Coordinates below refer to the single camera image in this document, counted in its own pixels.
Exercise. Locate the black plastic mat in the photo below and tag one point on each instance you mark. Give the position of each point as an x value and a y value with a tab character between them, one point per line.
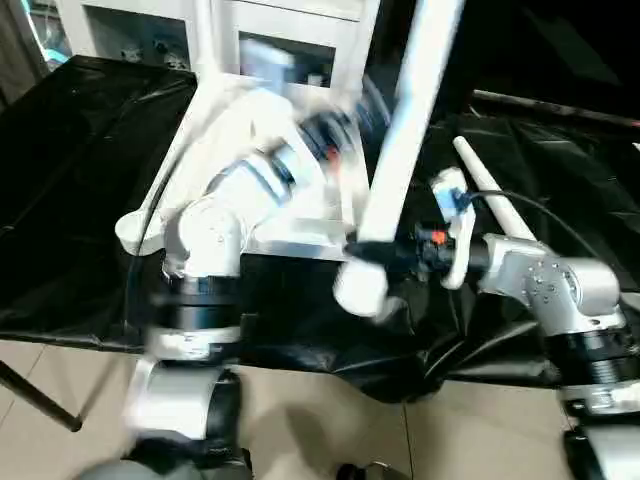
60	200

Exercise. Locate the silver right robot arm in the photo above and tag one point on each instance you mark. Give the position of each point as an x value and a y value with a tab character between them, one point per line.
560	300

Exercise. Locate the black metal rod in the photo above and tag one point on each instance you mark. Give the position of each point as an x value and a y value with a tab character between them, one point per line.
560	108

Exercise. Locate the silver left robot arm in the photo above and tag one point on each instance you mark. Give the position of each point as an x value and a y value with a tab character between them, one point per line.
210	250

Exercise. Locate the white plastic table top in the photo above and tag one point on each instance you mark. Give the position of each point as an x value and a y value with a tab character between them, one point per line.
210	140

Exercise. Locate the black tripod leg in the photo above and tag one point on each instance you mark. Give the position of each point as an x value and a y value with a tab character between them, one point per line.
40	395

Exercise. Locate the white glass-door cabinet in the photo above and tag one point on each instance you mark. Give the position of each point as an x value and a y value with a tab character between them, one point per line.
130	25

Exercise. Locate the white plastic table leg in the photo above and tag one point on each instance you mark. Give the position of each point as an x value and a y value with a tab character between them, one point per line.
400	150
203	35
495	190

